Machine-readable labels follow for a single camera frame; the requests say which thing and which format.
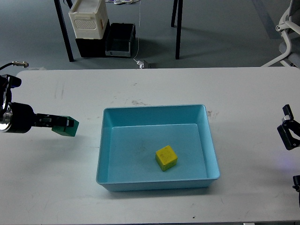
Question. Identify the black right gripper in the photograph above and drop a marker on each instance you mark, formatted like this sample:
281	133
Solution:
289	130

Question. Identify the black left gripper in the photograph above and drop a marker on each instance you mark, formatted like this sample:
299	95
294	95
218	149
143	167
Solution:
23	118

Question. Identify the green cube block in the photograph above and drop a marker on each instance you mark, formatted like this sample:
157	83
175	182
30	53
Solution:
68	128

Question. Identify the yellow cube block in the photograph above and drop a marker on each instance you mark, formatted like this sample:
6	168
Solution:
166	158

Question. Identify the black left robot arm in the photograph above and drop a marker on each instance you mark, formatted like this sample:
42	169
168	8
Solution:
7	83

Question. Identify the light blue plastic box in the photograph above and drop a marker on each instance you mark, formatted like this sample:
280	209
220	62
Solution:
130	137

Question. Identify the white office chair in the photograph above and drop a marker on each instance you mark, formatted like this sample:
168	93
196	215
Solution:
290	48

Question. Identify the black storage crate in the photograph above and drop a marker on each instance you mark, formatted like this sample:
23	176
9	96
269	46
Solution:
93	48

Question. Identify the cream plastic crate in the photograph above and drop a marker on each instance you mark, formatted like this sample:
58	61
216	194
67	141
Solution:
89	18

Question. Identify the white power adapter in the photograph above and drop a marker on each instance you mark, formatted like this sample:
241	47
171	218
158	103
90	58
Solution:
142	64

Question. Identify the black open bin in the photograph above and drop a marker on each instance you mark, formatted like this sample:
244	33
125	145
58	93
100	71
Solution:
120	40

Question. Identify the black table leg left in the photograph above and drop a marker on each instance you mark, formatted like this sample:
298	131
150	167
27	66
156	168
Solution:
64	30

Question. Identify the black table leg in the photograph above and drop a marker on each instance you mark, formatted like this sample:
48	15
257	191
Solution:
64	30
178	31
174	12

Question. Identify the black table leg rear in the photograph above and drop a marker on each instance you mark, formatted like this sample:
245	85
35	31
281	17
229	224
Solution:
174	12

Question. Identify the black table leg right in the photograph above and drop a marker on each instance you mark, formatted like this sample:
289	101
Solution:
178	31

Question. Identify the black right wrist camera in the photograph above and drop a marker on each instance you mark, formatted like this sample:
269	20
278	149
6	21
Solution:
296	181

